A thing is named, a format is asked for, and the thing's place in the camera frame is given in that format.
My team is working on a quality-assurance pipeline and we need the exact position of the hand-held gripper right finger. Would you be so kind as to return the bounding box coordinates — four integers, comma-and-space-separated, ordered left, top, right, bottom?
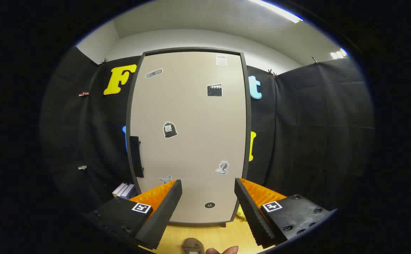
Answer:
234, 178, 337, 248

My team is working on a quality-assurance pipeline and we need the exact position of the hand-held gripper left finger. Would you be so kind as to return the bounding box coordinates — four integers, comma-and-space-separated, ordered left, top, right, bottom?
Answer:
85, 179, 183, 250

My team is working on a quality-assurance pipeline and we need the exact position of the black door handle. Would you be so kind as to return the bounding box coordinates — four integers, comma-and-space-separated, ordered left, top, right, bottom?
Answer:
130, 136, 145, 178

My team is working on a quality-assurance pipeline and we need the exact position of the grey shoe cabinet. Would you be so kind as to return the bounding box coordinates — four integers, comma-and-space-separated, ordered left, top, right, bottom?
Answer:
125, 47, 252, 228

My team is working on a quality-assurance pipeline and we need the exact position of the white book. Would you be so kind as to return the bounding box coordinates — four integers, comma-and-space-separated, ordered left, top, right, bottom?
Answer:
112, 182, 128, 198

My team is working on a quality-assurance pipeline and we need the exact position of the black backdrop cloth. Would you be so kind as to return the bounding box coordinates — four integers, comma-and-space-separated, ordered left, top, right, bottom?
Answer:
40, 46, 375, 226

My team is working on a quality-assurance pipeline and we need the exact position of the long ceiling light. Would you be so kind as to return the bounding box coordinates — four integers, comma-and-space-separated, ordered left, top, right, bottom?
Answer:
248, 0, 304, 24

